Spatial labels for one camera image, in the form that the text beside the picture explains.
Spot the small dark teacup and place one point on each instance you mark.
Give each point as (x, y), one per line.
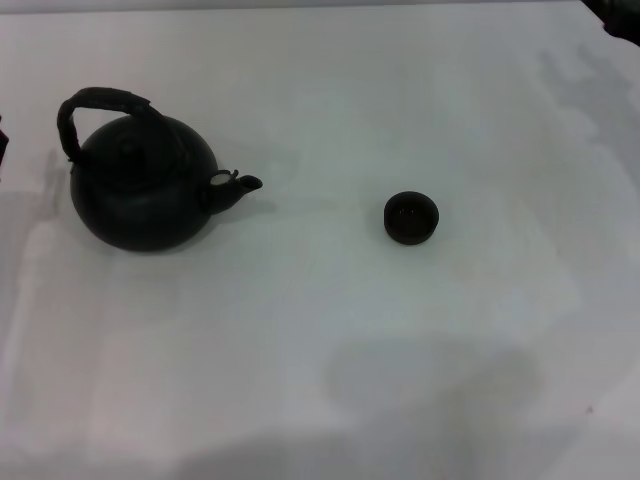
(411, 215)

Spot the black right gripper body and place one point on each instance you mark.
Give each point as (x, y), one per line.
(622, 17)

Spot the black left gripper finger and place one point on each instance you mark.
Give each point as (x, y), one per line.
(3, 152)

